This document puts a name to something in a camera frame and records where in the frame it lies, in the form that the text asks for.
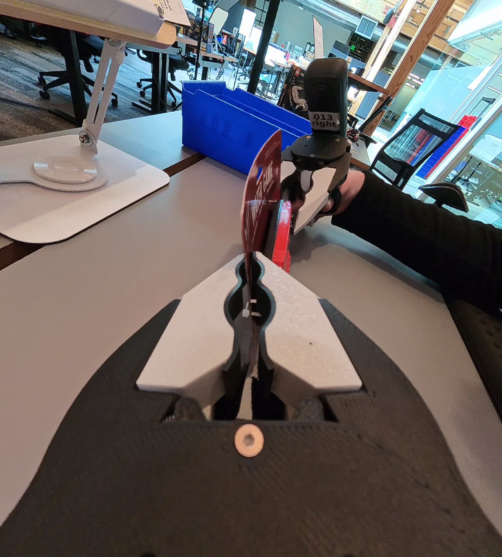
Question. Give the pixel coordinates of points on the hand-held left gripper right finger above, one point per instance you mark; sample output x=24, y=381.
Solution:
x=307, y=343

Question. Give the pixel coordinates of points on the tan cardboard panel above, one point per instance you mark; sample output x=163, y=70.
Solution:
x=318, y=37

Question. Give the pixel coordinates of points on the black printed box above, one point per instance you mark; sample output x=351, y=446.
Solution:
x=292, y=91

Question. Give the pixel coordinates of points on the person's right forearm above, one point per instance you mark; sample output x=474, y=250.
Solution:
x=429, y=243

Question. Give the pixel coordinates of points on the wooden side table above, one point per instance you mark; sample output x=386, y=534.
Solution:
x=360, y=156

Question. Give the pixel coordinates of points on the red handheld toy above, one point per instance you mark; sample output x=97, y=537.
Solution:
x=259, y=187

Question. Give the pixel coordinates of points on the wooden post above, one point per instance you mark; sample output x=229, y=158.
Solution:
x=416, y=52

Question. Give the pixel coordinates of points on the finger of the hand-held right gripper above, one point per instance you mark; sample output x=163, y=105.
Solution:
x=318, y=196
x=292, y=187

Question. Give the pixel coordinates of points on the blue plastic bin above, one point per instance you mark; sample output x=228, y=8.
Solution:
x=220, y=122

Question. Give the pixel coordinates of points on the stack of blue red crates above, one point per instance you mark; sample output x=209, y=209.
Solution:
x=451, y=139

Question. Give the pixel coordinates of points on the black office chair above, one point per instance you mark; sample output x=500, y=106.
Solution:
x=90, y=48

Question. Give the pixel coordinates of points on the person's right hand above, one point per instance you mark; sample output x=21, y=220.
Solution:
x=351, y=187

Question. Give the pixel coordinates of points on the wooden stand top board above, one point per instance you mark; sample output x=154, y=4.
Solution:
x=81, y=26

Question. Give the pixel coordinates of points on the black pole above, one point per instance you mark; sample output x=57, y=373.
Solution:
x=264, y=43

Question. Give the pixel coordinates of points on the black chair armrest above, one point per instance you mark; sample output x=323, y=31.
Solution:
x=444, y=196

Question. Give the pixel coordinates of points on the metal vent grille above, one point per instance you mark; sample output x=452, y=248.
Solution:
x=367, y=26

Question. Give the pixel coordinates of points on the black mesh back chair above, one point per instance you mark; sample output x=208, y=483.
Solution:
x=412, y=141

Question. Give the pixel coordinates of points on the slim black chair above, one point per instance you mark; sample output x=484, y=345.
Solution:
x=375, y=114

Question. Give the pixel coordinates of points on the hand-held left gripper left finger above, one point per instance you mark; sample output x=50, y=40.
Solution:
x=190, y=343

